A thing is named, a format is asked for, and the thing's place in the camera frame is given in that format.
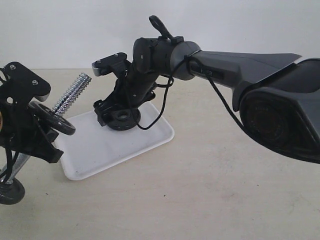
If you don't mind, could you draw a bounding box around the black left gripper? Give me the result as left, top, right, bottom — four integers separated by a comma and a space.
0, 100, 63, 164

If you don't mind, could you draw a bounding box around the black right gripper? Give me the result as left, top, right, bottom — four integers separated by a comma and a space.
93, 74, 157, 127

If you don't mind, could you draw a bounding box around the black weight plate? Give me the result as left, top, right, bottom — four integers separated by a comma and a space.
106, 108, 141, 131
0, 178, 26, 205
29, 101, 76, 136

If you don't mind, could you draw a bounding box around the chrome threaded dumbbell bar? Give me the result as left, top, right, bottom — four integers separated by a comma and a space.
0, 73, 92, 184

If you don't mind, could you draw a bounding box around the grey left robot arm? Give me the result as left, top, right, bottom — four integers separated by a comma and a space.
0, 101, 55, 163

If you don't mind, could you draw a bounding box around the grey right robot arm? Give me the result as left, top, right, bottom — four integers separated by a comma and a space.
92, 36, 320, 164

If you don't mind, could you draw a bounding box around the white rectangular plastic tray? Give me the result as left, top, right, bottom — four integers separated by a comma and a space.
54, 110, 175, 181

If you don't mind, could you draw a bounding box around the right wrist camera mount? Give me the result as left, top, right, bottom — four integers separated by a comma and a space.
92, 52, 131, 77

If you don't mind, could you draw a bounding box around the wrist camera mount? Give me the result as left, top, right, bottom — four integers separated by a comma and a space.
92, 52, 131, 77
0, 61, 51, 105

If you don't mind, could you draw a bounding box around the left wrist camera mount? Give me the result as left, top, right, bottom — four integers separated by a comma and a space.
0, 61, 51, 105

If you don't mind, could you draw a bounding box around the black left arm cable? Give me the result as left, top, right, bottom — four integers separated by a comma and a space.
0, 67, 43, 183

